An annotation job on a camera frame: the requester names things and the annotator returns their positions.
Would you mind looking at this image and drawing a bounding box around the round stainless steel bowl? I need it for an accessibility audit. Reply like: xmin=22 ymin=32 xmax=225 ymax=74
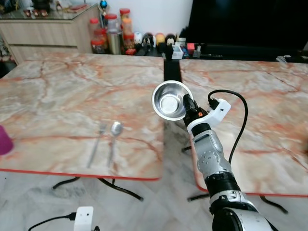
xmin=152 ymin=81 xmax=190 ymax=121

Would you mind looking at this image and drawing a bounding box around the small white box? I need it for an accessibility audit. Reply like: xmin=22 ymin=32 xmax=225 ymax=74
xmin=172 ymin=44 xmax=184 ymax=60

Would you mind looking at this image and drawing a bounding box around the small dark figurine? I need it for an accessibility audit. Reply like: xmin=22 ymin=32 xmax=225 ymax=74
xmin=165 ymin=33 xmax=177 ymax=49

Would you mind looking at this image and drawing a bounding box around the small yellow figurine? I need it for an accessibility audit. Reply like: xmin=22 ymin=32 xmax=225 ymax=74
xmin=154 ymin=33 xmax=165 ymax=47

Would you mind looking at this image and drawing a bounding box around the black TV stand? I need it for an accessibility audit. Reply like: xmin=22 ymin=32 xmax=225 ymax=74
xmin=185 ymin=44 xmax=308 ymax=63

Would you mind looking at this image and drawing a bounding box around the black and white figurine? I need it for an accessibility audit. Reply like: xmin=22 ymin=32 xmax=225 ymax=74
xmin=143 ymin=33 xmax=154 ymax=49

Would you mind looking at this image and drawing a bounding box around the stainless steel spoon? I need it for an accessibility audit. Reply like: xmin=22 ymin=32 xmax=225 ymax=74
xmin=107 ymin=121 xmax=125 ymax=168

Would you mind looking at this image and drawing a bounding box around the stainless steel flask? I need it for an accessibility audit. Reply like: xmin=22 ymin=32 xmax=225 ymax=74
xmin=108 ymin=30 xmax=123 ymax=55

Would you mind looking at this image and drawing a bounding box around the orange filled jar red lid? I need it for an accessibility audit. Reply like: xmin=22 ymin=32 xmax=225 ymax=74
xmin=121 ymin=18 xmax=134 ymax=36

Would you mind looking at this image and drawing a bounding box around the black television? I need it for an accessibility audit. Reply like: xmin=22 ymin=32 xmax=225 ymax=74
xmin=185 ymin=0 xmax=308 ymax=49

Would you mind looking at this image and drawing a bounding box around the stainless steel fork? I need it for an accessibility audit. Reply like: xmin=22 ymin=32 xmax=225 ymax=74
xmin=87 ymin=121 xmax=108 ymax=169

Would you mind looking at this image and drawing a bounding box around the clear jar red lid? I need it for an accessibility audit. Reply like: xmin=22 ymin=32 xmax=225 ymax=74
xmin=105 ymin=13 xmax=119 ymax=33
xmin=89 ymin=18 xmax=101 ymax=41
xmin=119 ymin=8 xmax=131 ymax=20

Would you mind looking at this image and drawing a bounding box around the flat red book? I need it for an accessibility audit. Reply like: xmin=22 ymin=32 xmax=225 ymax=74
xmin=67 ymin=4 xmax=92 ymax=13

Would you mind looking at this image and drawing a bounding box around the light wooden cabinet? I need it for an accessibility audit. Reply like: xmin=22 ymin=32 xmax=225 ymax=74
xmin=0 ymin=4 xmax=100 ymax=64

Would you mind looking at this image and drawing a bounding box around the pink plastic cup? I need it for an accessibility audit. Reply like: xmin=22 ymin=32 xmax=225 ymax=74
xmin=0 ymin=125 xmax=14 ymax=156

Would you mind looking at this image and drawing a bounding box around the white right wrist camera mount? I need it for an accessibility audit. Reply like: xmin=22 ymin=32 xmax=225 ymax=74
xmin=187 ymin=98 xmax=232 ymax=136

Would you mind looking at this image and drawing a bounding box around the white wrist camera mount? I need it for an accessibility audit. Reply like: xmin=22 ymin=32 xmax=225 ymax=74
xmin=74 ymin=206 xmax=95 ymax=231
xmin=187 ymin=98 xmax=232 ymax=136

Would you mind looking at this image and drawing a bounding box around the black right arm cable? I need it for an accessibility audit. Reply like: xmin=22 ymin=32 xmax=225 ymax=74
xmin=207 ymin=90 xmax=249 ymax=165

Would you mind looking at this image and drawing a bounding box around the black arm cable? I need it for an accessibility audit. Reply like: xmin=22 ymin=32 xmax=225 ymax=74
xmin=207 ymin=90 xmax=249 ymax=165
xmin=27 ymin=212 xmax=77 ymax=231

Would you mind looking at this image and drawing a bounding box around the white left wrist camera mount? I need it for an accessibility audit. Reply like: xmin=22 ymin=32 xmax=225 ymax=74
xmin=74 ymin=206 xmax=95 ymax=231

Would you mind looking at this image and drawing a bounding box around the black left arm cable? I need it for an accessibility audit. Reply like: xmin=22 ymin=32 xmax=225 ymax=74
xmin=27 ymin=212 xmax=77 ymax=231

